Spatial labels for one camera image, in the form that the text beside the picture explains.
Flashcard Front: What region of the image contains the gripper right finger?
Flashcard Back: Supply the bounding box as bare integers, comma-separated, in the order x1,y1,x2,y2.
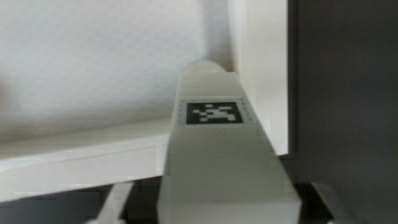
292,182,363,224

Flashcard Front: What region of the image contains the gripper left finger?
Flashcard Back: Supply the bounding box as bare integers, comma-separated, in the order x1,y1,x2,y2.
86,181,160,224

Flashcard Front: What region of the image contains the white desk leg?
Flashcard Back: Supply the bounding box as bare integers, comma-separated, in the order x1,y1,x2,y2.
157,60,302,224

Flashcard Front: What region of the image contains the white desk tabletop tray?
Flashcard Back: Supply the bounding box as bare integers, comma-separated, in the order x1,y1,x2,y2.
0,0,292,174

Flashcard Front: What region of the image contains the white U-shaped obstacle fence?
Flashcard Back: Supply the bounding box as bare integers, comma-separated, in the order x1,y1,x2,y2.
0,143,174,203

